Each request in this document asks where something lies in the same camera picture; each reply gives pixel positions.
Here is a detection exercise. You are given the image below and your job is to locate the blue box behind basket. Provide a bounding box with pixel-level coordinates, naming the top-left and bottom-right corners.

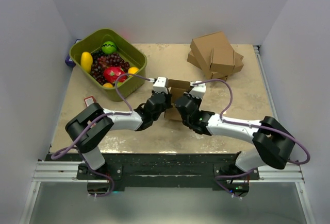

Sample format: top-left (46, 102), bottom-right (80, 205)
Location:
top-left (65, 54), bottom-right (76, 68)

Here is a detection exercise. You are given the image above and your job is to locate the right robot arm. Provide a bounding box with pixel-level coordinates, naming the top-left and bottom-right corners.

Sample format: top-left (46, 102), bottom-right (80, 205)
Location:
top-left (175, 94), bottom-right (294, 179)

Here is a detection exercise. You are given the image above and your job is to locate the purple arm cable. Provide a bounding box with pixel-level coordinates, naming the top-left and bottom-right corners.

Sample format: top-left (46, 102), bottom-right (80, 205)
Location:
top-left (51, 74), bottom-right (157, 199)
top-left (195, 79), bottom-right (311, 199)

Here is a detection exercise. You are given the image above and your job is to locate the dark purple grape bunch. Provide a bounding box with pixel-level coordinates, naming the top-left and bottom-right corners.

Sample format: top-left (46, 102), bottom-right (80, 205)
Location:
top-left (90, 50), bottom-right (130, 85)

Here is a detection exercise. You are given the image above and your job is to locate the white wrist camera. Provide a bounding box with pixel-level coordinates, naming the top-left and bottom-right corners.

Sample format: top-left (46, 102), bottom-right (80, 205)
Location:
top-left (153, 77), bottom-right (169, 94)
top-left (188, 81), bottom-right (206, 99)

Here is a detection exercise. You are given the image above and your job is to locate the red snack packet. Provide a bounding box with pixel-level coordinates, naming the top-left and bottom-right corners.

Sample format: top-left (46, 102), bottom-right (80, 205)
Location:
top-left (84, 96), bottom-right (96, 107)

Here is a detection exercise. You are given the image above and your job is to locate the green plastic basket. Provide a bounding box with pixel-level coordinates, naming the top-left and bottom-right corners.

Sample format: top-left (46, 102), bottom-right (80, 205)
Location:
top-left (69, 29), bottom-right (147, 101)

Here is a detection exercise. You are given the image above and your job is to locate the orange fruit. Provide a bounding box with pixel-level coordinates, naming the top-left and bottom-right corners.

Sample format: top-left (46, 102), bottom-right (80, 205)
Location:
top-left (127, 67), bottom-right (139, 77)

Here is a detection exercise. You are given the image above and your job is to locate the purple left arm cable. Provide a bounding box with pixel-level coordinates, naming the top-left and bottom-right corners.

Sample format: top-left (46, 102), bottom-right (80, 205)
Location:
top-left (51, 74), bottom-right (157, 199)

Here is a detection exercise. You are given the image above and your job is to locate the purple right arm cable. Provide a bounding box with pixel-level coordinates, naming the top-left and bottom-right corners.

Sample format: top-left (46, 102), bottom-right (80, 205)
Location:
top-left (195, 79), bottom-right (311, 199)

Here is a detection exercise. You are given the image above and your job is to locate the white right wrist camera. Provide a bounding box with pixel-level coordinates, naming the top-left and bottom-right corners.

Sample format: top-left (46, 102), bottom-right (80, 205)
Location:
top-left (188, 81), bottom-right (206, 99)

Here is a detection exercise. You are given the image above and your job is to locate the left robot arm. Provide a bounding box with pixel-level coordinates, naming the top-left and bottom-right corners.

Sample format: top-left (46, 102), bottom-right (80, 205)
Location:
top-left (65, 91), bottom-right (172, 179)

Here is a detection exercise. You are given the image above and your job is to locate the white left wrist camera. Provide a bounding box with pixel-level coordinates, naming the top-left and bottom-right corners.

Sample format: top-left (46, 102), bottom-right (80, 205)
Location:
top-left (153, 77), bottom-right (169, 94)

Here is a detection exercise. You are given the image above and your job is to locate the red dragon fruit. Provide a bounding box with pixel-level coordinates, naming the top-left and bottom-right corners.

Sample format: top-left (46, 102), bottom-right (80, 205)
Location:
top-left (103, 67), bottom-right (125, 83)

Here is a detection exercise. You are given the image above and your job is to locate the small yellow fruit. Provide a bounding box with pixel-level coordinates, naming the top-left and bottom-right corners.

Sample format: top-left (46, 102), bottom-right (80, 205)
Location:
top-left (103, 82), bottom-right (113, 89)

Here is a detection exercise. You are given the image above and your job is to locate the green apple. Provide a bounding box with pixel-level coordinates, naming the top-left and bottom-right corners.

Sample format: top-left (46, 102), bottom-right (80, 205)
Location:
top-left (101, 41), bottom-right (117, 55)

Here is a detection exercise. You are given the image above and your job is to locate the yellow mango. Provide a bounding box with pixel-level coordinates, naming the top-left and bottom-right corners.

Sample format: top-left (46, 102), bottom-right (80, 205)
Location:
top-left (80, 51), bottom-right (93, 74)

